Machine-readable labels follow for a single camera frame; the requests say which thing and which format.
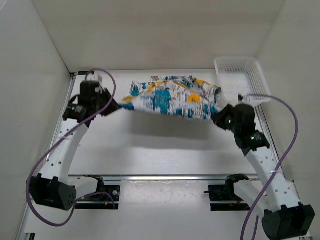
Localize patterned white shorts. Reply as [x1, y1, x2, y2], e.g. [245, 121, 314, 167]
[118, 75, 227, 121]

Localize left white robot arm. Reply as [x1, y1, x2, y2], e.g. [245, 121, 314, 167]
[26, 80, 121, 211]

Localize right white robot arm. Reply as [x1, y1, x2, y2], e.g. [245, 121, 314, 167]
[211, 104, 315, 240]

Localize black corner label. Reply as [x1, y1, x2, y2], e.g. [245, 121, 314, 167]
[77, 71, 95, 76]

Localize white plastic basket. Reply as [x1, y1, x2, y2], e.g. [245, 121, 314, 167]
[214, 56, 271, 106]

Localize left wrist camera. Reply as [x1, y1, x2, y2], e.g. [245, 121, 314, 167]
[85, 73, 103, 86]

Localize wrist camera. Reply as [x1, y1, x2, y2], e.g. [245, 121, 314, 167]
[238, 94, 255, 105]
[85, 73, 103, 86]

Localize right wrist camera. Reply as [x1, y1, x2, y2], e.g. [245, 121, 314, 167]
[238, 94, 255, 105]

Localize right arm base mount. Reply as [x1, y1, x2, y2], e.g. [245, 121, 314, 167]
[203, 173, 250, 212]

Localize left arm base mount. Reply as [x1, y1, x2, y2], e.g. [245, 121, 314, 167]
[75, 174, 121, 210]

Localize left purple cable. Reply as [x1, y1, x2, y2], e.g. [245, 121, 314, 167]
[26, 68, 117, 228]

